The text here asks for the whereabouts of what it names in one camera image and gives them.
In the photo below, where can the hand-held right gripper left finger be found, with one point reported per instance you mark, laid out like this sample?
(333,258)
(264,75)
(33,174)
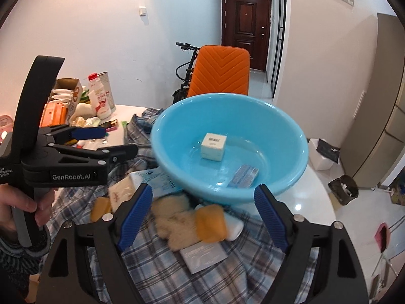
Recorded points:
(136,218)

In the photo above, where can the cardboard box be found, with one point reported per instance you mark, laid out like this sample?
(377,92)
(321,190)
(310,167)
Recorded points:
(68,84)

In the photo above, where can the black bicycle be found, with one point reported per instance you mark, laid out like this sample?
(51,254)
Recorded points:
(186,79)

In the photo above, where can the orange chair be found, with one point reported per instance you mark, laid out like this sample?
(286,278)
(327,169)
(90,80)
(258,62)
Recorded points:
(218,69)

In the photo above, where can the grey box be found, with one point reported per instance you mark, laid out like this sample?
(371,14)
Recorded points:
(202,255)

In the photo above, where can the blue plaid cloth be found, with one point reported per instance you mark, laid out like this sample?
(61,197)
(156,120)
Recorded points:
(164,278)

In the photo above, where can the fluffy beige plush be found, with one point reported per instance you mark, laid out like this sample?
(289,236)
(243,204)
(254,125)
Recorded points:
(174,221)

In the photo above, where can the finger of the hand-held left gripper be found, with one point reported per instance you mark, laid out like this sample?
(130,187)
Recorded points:
(90,132)
(123,150)

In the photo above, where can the orange packet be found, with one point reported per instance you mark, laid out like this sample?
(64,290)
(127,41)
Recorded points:
(53,115)

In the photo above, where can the small white box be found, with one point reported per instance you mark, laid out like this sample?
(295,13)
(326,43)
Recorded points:
(213,150)

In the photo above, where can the white floor box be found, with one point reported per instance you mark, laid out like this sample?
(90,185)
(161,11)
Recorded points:
(318,161)

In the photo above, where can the beige packet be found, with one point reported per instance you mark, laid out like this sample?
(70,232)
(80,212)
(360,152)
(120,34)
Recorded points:
(121,190)

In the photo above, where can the white milk bottle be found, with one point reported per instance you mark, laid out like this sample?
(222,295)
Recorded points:
(101,101)

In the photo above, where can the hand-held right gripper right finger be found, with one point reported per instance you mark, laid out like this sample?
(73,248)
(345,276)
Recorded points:
(270,218)

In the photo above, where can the light blue plastic basin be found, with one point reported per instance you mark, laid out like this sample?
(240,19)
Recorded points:
(189,126)

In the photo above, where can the beige refrigerator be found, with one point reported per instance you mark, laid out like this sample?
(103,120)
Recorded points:
(373,101)

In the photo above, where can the dark brown door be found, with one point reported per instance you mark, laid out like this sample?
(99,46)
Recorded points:
(243,22)

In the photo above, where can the person's left hand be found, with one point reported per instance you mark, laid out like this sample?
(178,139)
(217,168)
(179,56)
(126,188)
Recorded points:
(19,201)

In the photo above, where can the black framed glass door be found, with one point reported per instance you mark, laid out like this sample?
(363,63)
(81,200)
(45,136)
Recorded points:
(278,53)

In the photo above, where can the blue and white box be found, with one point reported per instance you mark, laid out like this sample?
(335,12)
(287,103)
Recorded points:
(158,180)

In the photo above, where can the white light switch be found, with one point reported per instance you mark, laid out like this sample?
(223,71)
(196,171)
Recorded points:
(142,11)

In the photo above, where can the pink dustpan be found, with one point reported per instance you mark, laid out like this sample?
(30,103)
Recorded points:
(382,237)

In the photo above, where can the black trash bin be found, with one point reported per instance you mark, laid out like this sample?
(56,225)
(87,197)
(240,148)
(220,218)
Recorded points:
(343,190)

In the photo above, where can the white soap bar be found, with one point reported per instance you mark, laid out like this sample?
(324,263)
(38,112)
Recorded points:
(235,228)

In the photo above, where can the black pouch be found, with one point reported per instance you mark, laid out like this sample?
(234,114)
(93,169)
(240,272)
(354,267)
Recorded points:
(329,150)

